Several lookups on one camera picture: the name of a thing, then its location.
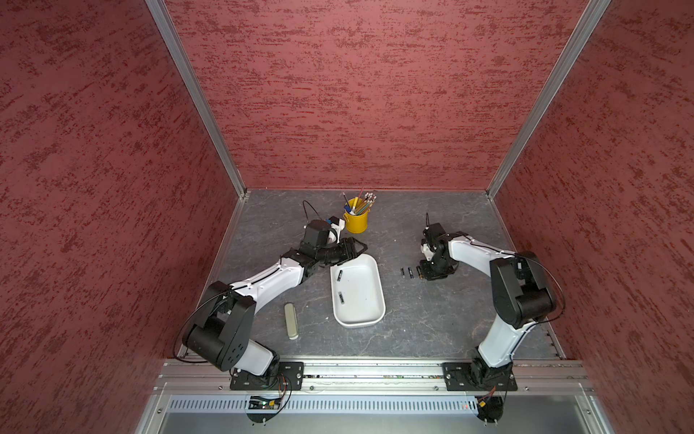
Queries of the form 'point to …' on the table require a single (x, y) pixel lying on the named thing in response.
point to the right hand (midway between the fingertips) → (431, 279)
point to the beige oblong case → (292, 321)
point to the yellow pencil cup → (355, 223)
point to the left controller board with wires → (257, 402)
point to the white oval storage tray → (358, 294)
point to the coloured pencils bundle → (361, 204)
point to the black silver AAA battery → (403, 271)
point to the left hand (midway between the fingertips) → (361, 254)
